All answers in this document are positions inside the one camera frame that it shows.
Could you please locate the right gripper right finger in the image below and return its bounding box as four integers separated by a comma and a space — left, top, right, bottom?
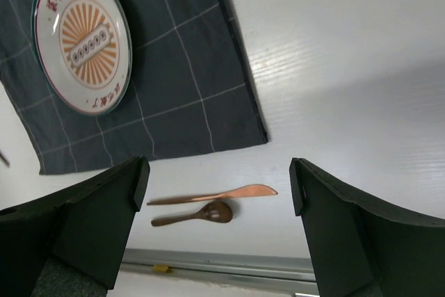
289, 158, 444, 296

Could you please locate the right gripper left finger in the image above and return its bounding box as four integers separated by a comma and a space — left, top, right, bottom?
1, 156, 150, 296

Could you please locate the copper knife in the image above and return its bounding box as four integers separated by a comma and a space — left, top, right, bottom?
147, 184, 278, 206

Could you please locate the dark grey checked cloth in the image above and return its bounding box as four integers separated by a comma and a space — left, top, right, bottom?
1, 0, 268, 175

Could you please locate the orange sunburst plate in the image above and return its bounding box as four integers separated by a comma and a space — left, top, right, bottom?
31, 0, 133, 116

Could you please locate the copper fork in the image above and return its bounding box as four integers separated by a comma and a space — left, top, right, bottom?
0, 152, 10, 168

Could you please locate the copper spoon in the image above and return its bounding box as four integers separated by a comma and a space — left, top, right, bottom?
151, 200, 234, 227

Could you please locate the front aluminium rail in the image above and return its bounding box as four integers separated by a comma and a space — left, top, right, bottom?
120, 249, 319, 296

